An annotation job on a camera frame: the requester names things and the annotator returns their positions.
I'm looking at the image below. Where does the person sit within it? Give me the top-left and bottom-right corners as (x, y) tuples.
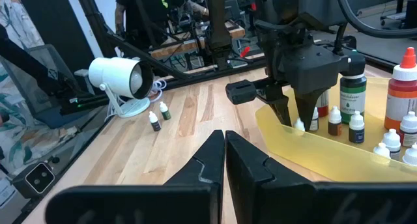
(114, 0), (209, 51)

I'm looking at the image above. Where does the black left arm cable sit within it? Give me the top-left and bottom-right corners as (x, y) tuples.
(334, 0), (417, 40)

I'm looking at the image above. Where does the colourful patterned curtain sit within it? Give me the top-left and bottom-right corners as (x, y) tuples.
(0, 0), (79, 186)

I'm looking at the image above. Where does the wooden workbench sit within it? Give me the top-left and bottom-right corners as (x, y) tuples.
(150, 20), (246, 61)

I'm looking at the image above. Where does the large red food coloring bottle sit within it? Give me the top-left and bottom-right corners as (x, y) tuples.
(315, 89), (330, 118)

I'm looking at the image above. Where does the grey mesh office chair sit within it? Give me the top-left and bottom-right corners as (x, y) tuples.
(3, 44), (85, 129)

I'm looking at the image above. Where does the black rolling chair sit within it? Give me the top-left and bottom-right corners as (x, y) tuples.
(379, 0), (417, 27)

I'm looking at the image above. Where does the yellow translucent plastic bin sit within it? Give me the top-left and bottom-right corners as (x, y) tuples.
(255, 76), (417, 183)

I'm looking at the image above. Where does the black rounded box device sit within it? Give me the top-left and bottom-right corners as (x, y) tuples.
(11, 161), (56, 199)

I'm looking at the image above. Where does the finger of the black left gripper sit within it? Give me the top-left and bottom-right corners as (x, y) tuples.
(293, 86), (327, 133)
(269, 92), (293, 128)

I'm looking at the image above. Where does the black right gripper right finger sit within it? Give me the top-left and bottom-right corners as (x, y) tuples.
(225, 130), (417, 224)

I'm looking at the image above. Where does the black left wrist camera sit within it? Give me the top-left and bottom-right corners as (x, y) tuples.
(225, 79), (259, 105)

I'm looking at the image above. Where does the black wall panel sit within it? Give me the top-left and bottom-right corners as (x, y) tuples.
(19, 0), (95, 72)

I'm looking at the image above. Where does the large green food coloring bottle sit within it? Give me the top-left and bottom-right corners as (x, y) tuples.
(339, 73), (368, 124)

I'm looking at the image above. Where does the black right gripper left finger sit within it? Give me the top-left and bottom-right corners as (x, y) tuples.
(45, 130), (225, 224)

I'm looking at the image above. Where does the large orange food coloring bottle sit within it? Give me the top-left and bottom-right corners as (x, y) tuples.
(384, 47), (417, 131)

